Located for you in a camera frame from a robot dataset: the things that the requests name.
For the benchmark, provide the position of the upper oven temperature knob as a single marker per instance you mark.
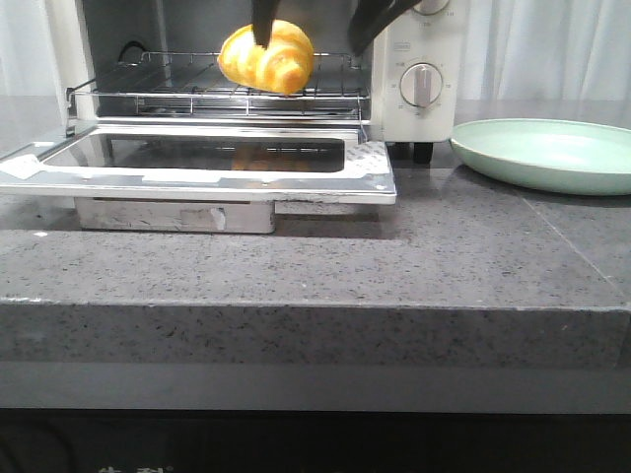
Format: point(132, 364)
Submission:
point(430, 7)

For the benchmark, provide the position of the yellow striped croissant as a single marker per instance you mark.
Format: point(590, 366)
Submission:
point(284, 67)

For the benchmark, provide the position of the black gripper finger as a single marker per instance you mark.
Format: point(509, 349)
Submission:
point(370, 18)
point(263, 15)

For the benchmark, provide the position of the pale green plate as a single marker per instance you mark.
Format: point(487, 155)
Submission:
point(560, 156)

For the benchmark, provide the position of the metal oven wire rack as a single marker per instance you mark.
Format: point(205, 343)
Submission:
point(158, 83)

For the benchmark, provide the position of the glass oven door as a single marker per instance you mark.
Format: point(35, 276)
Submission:
point(163, 176)

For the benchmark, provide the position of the white Toshiba toaster oven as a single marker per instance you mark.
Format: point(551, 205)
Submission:
point(90, 37)

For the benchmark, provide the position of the grey oven timer knob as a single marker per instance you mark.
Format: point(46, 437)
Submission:
point(421, 85)

